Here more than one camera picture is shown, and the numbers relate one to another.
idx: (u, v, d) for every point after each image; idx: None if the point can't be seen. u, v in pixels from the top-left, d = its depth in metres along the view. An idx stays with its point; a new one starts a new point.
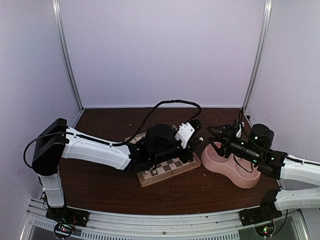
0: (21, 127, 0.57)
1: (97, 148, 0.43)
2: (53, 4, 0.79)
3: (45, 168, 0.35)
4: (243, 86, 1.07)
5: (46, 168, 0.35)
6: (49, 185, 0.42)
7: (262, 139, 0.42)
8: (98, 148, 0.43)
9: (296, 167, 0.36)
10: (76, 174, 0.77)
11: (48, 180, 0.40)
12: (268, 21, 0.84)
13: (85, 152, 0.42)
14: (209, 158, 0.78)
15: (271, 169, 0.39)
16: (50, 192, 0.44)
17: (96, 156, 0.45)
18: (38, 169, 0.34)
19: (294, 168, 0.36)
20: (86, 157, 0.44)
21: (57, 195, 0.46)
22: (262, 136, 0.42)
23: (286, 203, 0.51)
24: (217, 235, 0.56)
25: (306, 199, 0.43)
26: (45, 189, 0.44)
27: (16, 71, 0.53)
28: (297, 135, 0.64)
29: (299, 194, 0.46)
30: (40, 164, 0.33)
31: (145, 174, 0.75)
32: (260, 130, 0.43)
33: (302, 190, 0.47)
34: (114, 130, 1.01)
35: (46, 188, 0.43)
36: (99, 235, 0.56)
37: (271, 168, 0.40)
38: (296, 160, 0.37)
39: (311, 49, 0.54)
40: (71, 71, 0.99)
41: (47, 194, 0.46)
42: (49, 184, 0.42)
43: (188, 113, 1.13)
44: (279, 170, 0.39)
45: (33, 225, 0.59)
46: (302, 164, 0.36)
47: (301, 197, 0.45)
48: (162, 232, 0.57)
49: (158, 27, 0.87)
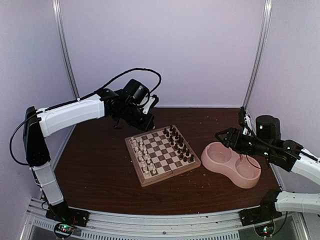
0: (21, 127, 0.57)
1: (71, 108, 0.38)
2: (53, 4, 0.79)
3: (38, 157, 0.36)
4: (243, 86, 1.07)
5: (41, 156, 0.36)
6: (46, 178, 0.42)
7: (268, 128, 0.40)
8: (70, 108, 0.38)
9: (311, 164, 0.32)
10: (76, 174, 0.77)
11: (45, 171, 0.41)
12: (268, 21, 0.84)
13: (59, 120, 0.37)
14: (209, 158, 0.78)
15: (284, 158, 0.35)
16: (46, 188, 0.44)
17: (77, 116, 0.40)
18: (34, 161, 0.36)
19: (309, 164, 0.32)
20: (70, 123, 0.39)
21: (54, 189, 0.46)
22: (267, 124, 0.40)
23: (285, 205, 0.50)
24: (217, 235, 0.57)
25: (307, 204, 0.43)
26: (42, 186, 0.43)
27: (16, 70, 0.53)
28: (297, 134, 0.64)
29: (301, 198, 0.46)
30: (32, 155, 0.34)
31: (145, 175, 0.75)
32: (263, 120, 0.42)
33: (303, 194, 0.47)
34: (114, 130, 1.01)
35: (43, 184, 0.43)
36: (99, 235, 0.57)
37: (283, 156, 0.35)
38: (311, 157, 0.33)
39: (311, 48, 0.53)
40: (71, 71, 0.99)
41: (44, 190, 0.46)
42: (45, 177, 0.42)
43: (188, 113, 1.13)
44: (294, 162, 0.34)
45: (33, 225, 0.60)
46: (317, 162, 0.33)
47: (302, 201, 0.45)
48: (162, 232, 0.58)
49: (158, 27, 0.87)
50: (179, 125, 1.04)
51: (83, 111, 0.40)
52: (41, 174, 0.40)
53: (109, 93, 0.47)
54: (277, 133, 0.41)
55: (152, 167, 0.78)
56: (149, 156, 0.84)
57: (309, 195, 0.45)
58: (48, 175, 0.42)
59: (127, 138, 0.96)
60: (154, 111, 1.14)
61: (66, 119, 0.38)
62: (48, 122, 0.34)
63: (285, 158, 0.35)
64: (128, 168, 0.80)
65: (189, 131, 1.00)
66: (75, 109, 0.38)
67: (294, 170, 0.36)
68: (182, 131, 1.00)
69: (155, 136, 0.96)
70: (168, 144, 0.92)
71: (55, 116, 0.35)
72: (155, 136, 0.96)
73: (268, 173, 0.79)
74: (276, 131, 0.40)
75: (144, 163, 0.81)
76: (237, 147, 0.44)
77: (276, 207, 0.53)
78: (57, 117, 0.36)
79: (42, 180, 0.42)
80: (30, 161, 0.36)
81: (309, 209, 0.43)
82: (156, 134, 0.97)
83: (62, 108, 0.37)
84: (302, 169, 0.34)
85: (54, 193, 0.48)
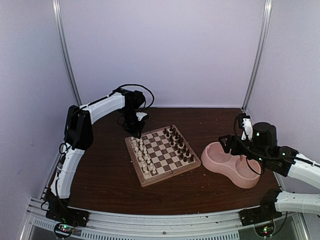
0: (20, 126, 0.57)
1: (103, 104, 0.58)
2: (53, 4, 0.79)
3: (84, 140, 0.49)
4: (243, 86, 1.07)
5: (87, 140, 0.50)
6: (71, 166, 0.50)
7: (264, 135, 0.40)
8: (103, 104, 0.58)
9: (306, 168, 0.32)
10: (76, 174, 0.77)
11: (75, 158, 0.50)
12: (268, 21, 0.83)
13: (99, 111, 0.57)
14: (209, 158, 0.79)
15: (280, 164, 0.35)
16: (67, 176, 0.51)
17: (106, 109, 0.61)
18: (81, 144, 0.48)
19: (305, 168, 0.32)
20: (102, 114, 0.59)
21: (70, 182, 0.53)
22: (263, 132, 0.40)
23: (285, 205, 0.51)
24: (216, 235, 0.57)
25: (306, 204, 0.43)
26: (65, 173, 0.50)
27: (17, 70, 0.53)
28: (296, 134, 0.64)
29: (301, 198, 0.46)
30: (81, 137, 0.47)
31: (144, 175, 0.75)
32: (260, 127, 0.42)
33: (303, 195, 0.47)
34: (114, 130, 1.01)
35: (66, 171, 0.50)
36: (99, 235, 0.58)
37: (279, 162, 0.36)
38: (306, 161, 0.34)
39: (311, 49, 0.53)
40: (71, 70, 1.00)
41: (63, 180, 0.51)
42: (73, 164, 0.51)
43: (188, 112, 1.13)
44: (289, 167, 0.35)
45: (33, 225, 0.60)
46: (312, 166, 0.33)
47: (302, 202, 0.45)
48: (162, 232, 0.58)
49: (158, 28, 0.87)
50: (179, 125, 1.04)
51: (112, 103, 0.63)
52: (72, 161, 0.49)
53: (123, 90, 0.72)
54: (274, 140, 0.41)
55: (152, 167, 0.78)
56: (149, 156, 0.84)
57: (309, 196, 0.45)
58: (75, 162, 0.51)
59: (128, 137, 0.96)
60: (154, 111, 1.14)
61: (103, 109, 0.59)
62: (95, 111, 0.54)
63: (281, 164, 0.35)
64: (127, 169, 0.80)
65: (189, 131, 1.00)
66: (109, 101, 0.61)
67: (290, 174, 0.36)
68: (181, 131, 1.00)
69: (155, 136, 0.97)
70: (168, 144, 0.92)
71: (98, 107, 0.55)
72: (155, 136, 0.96)
73: (268, 174, 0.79)
74: (273, 138, 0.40)
75: (144, 163, 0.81)
76: (237, 152, 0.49)
77: (277, 207, 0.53)
78: (100, 107, 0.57)
79: (68, 168, 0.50)
80: (79, 144, 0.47)
81: (308, 209, 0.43)
82: (156, 134, 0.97)
83: (100, 102, 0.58)
84: (297, 173, 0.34)
85: (68, 185, 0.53)
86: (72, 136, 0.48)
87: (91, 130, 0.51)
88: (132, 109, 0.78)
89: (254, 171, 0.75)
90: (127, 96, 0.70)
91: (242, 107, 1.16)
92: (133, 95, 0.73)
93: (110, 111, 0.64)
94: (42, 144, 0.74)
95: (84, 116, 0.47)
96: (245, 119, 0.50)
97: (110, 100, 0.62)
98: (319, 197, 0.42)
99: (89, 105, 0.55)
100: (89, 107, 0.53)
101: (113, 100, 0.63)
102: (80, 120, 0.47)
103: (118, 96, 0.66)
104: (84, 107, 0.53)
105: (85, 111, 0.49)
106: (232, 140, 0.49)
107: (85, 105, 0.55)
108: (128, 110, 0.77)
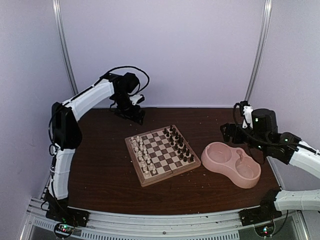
0: (20, 127, 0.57)
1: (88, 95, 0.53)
2: (53, 4, 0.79)
3: (72, 139, 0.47)
4: (244, 86, 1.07)
5: (75, 138, 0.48)
6: (64, 166, 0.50)
7: (263, 121, 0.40)
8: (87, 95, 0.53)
9: (309, 155, 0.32)
10: (76, 174, 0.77)
11: (65, 158, 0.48)
12: (269, 21, 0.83)
13: (84, 104, 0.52)
14: (208, 158, 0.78)
15: (282, 150, 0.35)
16: (61, 176, 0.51)
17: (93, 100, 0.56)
18: (69, 143, 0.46)
19: (307, 156, 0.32)
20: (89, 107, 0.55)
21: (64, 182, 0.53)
22: (262, 117, 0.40)
23: (285, 203, 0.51)
24: (217, 235, 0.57)
25: (305, 201, 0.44)
26: (58, 173, 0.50)
27: (17, 70, 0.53)
28: (296, 133, 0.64)
29: (300, 195, 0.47)
30: (68, 136, 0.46)
31: (144, 175, 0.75)
32: (259, 113, 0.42)
33: (302, 192, 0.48)
34: (114, 130, 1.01)
35: (60, 172, 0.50)
36: (99, 235, 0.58)
37: (282, 149, 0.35)
38: (309, 149, 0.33)
39: (311, 48, 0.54)
40: (71, 70, 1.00)
41: (57, 180, 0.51)
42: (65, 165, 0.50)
43: (188, 112, 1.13)
44: (292, 153, 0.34)
45: (33, 225, 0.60)
46: (315, 154, 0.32)
47: (301, 199, 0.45)
48: (161, 232, 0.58)
49: (157, 28, 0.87)
50: (179, 125, 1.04)
51: (98, 93, 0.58)
52: (62, 161, 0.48)
53: (111, 76, 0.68)
54: (273, 126, 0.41)
55: (152, 167, 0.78)
56: (149, 156, 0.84)
57: (308, 193, 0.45)
58: (67, 162, 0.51)
59: (128, 137, 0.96)
60: (154, 111, 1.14)
61: (89, 101, 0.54)
62: (79, 106, 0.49)
63: (283, 149, 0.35)
64: (127, 168, 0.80)
65: (189, 131, 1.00)
66: (94, 92, 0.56)
67: (292, 162, 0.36)
68: (182, 131, 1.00)
69: (155, 136, 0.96)
70: (168, 144, 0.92)
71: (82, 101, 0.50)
72: (155, 136, 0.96)
73: (268, 173, 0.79)
74: (272, 123, 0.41)
75: (144, 163, 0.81)
76: (238, 140, 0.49)
77: (277, 206, 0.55)
78: (84, 100, 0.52)
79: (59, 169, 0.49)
80: (66, 144, 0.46)
81: (308, 205, 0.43)
82: (156, 134, 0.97)
83: (84, 95, 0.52)
84: (298, 160, 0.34)
85: (64, 185, 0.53)
86: (59, 136, 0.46)
87: (78, 128, 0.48)
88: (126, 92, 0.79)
89: (254, 171, 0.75)
90: (115, 81, 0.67)
91: None
92: (122, 80, 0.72)
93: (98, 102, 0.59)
94: (42, 144, 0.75)
95: (65, 114, 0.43)
96: (246, 107, 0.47)
97: (95, 90, 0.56)
98: (317, 192, 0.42)
99: (72, 100, 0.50)
100: (72, 103, 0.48)
101: (98, 90, 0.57)
102: (63, 118, 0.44)
103: (105, 84, 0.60)
104: (66, 103, 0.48)
105: (67, 108, 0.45)
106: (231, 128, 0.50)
107: (68, 100, 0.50)
108: (120, 95, 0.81)
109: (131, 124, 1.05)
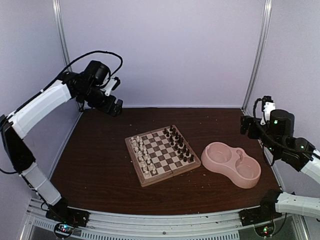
0: None
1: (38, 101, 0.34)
2: (53, 4, 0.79)
3: (23, 158, 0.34)
4: (244, 86, 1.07)
5: (28, 156, 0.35)
6: (36, 180, 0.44)
7: (283, 124, 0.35)
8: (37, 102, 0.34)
9: None
10: (76, 174, 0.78)
11: (35, 172, 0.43)
12: (269, 21, 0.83)
13: (34, 115, 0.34)
14: (208, 158, 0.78)
15: (297, 157, 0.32)
16: (44, 187, 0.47)
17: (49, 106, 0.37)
18: (20, 163, 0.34)
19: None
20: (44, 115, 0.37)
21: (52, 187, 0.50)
22: (284, 120, 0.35)
23: (287, 207, 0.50)
24: (217, 235, 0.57)
25: (307, 208, 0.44)
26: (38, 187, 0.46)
27: (17, 71, 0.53)
28: (296, 133, 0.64)
29: (302, 200, 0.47)
30: (16, 157, 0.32)
31: (144, 175, 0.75)
32: (279, 114, 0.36)
33: (304, 197, 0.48)
34: (113, 130, 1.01)
35: (39, 186, 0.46)
36: (98, 235, 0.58)
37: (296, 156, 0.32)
38: None
39: (311, 48, 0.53)
40: (71, 71, 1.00)
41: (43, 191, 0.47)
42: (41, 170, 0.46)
43: (188, 113, 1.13)
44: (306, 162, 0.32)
45: (33, 225, 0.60)
46: None
47: (303, 204, 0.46)
48: (162, 232, 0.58)
49: (157, 28, 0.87)
50: (179, 125, 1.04)
51: (52, 99, 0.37)
52: (37, 169, 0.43)
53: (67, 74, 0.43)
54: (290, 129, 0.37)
55: (152, 167, 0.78)
56: (149, 156, 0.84)
57: (309, 199, 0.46)
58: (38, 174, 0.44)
59: (128, 137, 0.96)
60: (154, 111, 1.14)
61: (37, 113, 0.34)
62: (24, 120, 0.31)
63: (298, 157, 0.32)
64: (127, 169, 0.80)
65: (189, 131, 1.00)
66: (44, 99, 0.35)
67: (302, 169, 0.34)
68: (182, 131, 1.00)
69: (155, 136, 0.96)
70: (168, 144, 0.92)
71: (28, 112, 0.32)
72: (155, 136, 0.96)
73: (268, 173, 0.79)
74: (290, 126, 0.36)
75: (144, 163, 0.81)
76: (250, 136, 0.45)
77: (277, 208, 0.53)
78: (28, 113, 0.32)
79: (35, 179, 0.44)
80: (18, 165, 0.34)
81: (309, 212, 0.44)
82: (156, 135, 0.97)
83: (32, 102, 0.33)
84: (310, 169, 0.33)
85: (53, 191, 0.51)
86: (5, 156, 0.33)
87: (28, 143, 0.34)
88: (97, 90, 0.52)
89: (254, 171, 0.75)
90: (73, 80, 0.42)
91: (242, 107, 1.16)
92: (87, 77, 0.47)
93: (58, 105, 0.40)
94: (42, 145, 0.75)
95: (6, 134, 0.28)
96: (268, 103, 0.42)
97: (46, 95, 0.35)
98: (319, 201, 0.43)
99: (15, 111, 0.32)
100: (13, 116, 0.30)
101: (52, 94, 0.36)
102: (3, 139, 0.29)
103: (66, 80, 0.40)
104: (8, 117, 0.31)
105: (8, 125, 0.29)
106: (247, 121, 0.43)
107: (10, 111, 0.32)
108: (88, 96, 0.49)
109: (131, 124, 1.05)
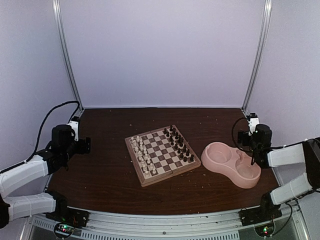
0: (20, 127, 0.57)
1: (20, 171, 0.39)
2: (53, 4, 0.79)
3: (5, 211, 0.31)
4: (244, 86, 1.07)
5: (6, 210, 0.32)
6: (23, 211, 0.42)
7: (260, 133, 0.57)
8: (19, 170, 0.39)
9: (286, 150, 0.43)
10: (76, 174, 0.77)
11: (21, 208, 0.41)
12: (269, 21, 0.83)
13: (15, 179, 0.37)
14: (208, 158, 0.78)
15: (262, 159, 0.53)
16: (35, 205, 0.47)
17: (25, 177, 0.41)
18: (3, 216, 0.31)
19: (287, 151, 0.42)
20: (18, 185, 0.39)
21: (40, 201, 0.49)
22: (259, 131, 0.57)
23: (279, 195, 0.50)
24: (217, 235, 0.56)
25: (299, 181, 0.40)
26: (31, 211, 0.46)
27: (17, 71, 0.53)
28: (296, 133, 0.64)
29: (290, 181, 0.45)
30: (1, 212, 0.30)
31: (145, 174, 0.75)
32: (261, 128, 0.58)
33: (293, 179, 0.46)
34: (113, 130, 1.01)
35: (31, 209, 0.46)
36: (99, 235, 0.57)
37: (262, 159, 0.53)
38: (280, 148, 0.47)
39: (311, 49, 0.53)
40: (71, 71, 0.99)
41: (37, 208, 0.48)
42: (21, 201, 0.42)
43: (188, 112, 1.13)
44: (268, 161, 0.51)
45: (34, 225, 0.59)
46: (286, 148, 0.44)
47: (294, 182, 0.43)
48: (162, 232, 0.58)
49: (157, 28, 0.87)
50: (179, 125, 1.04)
51: (33, 171, 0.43)
52: (17, 204, 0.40)
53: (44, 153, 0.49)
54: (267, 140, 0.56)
55: (152, 167, 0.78)
56: (149, 156, 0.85)
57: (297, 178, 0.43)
58: (24, 206, 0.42)
59: (128, 137, 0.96)
60: (154, 111, 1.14)
61: (18, 181, 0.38)
62: (7, 183, 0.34)
63: (263, 159, 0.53)
64: (127, 168, 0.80)
65: (189, 131, 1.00)
66: (28, 168, 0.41)
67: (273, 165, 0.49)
68: (182, 131, 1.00)
69: (155, 136, 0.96)
70: (168, 144, 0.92)
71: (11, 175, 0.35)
72: (155, 136, 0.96)
73: (268, 174, 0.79)
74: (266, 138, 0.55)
75: (145, 163, 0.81)
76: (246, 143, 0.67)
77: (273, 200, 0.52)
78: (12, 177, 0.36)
79: (19, 213, 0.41)
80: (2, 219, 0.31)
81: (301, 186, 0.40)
82: (156, 134, 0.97)
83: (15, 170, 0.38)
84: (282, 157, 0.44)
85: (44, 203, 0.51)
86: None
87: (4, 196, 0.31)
88: (65, 151, 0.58)
89: (254, 171, 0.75)
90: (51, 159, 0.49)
91: (242, 107, 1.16)
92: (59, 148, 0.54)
93: (30, 179, 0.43)
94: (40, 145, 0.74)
95: None
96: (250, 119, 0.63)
97: (30, 166, 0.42)
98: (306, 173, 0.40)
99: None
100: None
101: (34, 166, 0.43)
102: None
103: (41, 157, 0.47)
104: None
105: None
106: (242, 134, 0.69)
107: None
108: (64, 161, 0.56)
109: (131, 124, 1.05)
